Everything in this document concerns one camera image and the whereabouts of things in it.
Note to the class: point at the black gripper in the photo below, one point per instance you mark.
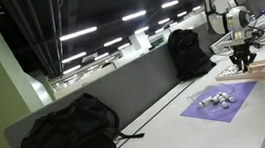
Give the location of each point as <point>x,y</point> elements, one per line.
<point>242,51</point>

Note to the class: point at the small white bottle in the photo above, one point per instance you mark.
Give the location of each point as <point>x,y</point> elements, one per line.
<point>216,98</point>
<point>225,104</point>
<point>206,102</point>
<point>243,67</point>
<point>231,99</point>

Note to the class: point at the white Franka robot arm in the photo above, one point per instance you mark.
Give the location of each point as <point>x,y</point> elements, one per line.
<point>220,20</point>

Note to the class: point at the white pieces on tray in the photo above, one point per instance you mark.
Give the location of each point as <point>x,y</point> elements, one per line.
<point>228,71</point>

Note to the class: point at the purple mat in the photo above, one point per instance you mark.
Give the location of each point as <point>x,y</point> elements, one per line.
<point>237,110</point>

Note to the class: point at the pile of small white pieces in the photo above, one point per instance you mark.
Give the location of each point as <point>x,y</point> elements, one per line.
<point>201,93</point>

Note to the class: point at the black backpack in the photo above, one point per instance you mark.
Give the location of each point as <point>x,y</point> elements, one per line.
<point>189,54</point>

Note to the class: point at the grey desk divider panel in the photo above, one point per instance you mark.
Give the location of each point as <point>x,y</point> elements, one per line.
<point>133,84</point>

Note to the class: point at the black duffel bag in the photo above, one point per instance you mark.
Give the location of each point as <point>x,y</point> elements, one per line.
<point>72,131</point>

